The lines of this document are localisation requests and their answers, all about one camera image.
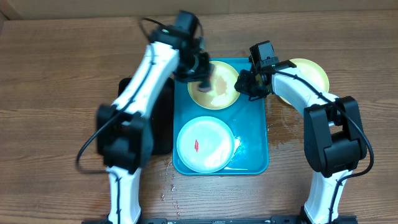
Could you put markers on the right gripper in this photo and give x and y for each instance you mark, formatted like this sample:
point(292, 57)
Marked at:
point(245, 87)

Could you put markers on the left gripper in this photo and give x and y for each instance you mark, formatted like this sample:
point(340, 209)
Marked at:
point(200, 72)

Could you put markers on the dark green scrubbing sponge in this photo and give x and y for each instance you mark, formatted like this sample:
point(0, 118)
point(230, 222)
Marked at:
point(205, 86)

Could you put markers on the yellow plate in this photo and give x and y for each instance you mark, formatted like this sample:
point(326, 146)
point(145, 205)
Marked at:
point(222, 93)
point(314, 74)

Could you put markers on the light blue plate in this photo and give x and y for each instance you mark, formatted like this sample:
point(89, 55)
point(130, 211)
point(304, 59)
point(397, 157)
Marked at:
point(205, 144)

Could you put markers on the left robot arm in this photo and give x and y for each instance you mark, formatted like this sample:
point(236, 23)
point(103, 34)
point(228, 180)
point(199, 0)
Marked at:
point(124, 135)

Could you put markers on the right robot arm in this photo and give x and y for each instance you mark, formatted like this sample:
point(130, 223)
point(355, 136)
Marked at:
point(334, 140)

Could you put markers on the teal plastic tray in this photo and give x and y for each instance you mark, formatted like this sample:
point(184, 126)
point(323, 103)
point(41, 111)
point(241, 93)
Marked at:
point(247, 121)

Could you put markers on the black plastic tray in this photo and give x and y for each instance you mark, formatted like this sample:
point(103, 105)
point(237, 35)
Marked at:
point(162, 120)

